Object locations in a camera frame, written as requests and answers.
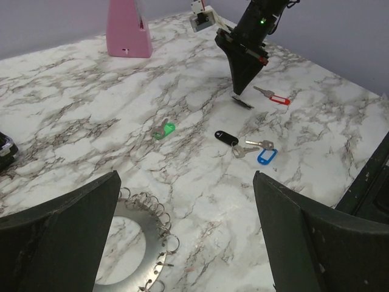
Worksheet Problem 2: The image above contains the green tag key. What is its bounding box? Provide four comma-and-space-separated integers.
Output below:
151, 119, 176, 140

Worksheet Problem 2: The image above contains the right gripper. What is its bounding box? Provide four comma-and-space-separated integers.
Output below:
215, 1, 287, 95

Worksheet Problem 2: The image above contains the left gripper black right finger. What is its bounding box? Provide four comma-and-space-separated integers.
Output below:
253, 171, 388, 291

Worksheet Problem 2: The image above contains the blue key tag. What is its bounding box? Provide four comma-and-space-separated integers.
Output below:
257, 149, 278, 165

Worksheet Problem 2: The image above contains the red key tag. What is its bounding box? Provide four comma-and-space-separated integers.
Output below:
253, 86, 291, 106

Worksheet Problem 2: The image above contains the silver key by blue tag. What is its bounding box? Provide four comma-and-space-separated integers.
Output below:
245, 140, 274, 150

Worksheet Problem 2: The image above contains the steel disc with keyrings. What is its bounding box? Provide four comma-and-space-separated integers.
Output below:
93, 187, 181, 291

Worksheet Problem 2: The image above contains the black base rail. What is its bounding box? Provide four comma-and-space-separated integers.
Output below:
335, 136, 388, 224

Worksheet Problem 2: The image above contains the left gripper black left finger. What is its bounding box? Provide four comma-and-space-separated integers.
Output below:
1, 171, 121, 291

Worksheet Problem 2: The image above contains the black poker chip case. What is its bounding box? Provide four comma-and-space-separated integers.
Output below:
0, 132, 19, 171

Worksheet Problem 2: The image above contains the pink metronome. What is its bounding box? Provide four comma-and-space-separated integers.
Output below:
106, 0, 153, 58

